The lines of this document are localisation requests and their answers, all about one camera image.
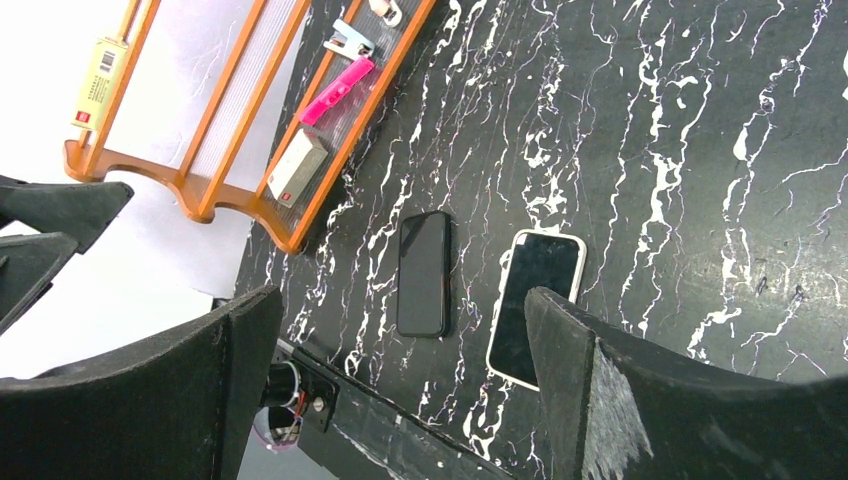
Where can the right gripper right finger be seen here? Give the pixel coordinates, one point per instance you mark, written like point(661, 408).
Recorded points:
point(620, 407)

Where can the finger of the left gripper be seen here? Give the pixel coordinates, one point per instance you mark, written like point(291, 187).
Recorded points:
point(29, 263)
point(82, 211)

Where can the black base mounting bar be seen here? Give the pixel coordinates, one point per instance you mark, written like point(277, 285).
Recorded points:
point(356, 433)

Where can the white red box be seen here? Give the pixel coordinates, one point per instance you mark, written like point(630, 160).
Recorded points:
point(99, 83)

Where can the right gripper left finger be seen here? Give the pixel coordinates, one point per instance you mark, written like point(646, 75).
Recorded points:
point(176, 405)

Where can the pink white small stapler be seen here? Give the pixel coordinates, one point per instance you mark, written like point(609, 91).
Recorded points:
point(387, 10)

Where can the black phone case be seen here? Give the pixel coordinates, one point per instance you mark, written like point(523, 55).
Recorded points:
point(424, 258)

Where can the pink highlighter marker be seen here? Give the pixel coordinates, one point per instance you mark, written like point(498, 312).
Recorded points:
point(336, 90)

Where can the orange wooden shelf rack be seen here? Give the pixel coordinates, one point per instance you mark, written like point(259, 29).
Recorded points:
point(264, 38)

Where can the small grey cardboard box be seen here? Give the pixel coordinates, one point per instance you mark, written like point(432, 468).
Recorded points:
point(296, 167)

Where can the small grey white eraser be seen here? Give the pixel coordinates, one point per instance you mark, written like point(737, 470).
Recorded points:
point(348, 42)

